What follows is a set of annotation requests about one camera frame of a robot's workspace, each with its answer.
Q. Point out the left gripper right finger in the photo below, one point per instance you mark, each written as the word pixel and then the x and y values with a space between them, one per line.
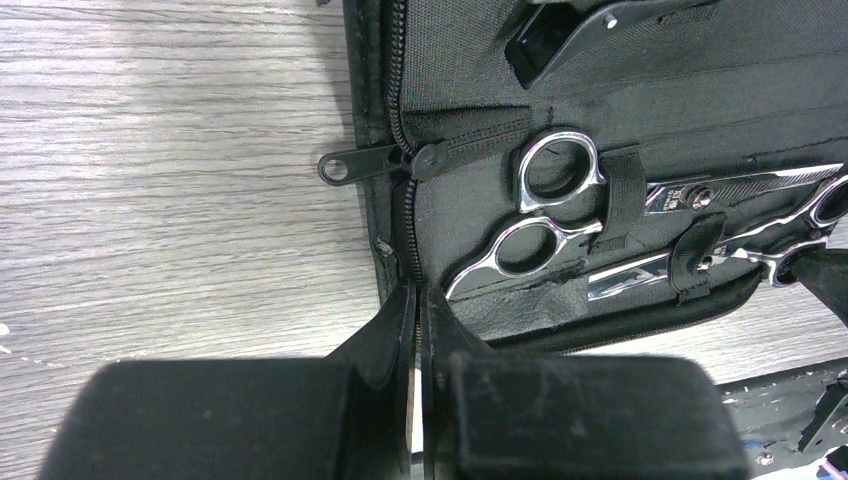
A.
pixel 496 415

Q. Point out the silver cutting scissors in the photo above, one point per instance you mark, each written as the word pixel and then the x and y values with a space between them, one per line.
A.
pixel 820 212

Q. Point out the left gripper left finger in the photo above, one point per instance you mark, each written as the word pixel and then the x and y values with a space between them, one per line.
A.
pixel 346 415

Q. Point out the black hair clip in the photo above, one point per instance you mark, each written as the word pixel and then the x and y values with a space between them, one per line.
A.
pixel 556 32

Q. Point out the black zipper tool case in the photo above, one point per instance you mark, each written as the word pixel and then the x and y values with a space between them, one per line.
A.
pixel 670 135

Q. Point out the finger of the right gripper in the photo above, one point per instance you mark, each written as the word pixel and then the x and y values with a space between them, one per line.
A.
pixel 823 272

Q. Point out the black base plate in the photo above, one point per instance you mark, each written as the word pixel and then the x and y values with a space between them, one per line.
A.
pixel 792 423

